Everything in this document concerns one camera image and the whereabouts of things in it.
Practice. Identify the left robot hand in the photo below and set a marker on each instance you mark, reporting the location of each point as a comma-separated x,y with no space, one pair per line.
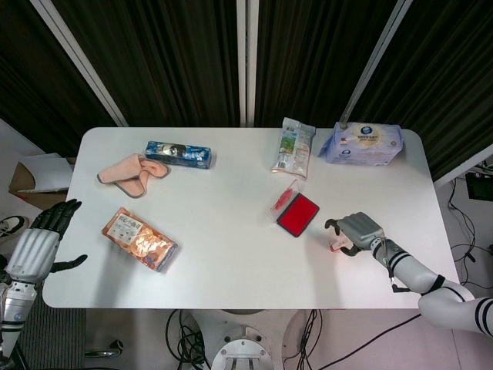
32,252

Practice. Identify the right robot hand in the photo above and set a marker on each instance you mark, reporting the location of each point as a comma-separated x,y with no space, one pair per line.
362,229

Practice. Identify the small red white stamp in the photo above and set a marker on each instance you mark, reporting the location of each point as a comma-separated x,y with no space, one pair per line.
339,243

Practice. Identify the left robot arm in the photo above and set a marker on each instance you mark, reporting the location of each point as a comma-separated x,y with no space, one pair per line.
15,308

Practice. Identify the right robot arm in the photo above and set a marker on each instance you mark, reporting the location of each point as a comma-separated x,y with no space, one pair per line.
412,270

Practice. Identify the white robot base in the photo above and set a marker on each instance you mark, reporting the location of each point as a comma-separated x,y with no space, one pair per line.
240,347

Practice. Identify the white black sneaker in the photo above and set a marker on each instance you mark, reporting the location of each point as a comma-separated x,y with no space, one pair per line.
13,227

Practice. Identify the red ink pad with lid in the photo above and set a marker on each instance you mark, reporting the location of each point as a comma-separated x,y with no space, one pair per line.
298,216

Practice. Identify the brown cardboard box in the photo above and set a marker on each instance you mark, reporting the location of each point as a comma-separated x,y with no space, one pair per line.
21,179

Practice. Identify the blue white tissue pack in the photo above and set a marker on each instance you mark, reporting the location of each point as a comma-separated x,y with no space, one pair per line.
362,144

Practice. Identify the green white snack bag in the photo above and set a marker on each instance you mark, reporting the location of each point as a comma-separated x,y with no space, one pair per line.
293,150

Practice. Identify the orange snack package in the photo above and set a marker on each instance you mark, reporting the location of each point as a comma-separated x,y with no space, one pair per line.
138,241

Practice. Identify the pink cloth with grey edge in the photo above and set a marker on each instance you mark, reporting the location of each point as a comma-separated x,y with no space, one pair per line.
127,173

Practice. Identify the black chrome chair base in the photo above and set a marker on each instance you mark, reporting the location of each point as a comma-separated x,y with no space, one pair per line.
109,348

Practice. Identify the black curtain panel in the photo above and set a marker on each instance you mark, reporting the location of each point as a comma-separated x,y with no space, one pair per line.
316,58
31,77
443,77
161,58

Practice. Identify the white frame pole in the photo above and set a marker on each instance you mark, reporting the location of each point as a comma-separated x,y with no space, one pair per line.
246,61
454,171
375,58
81,61

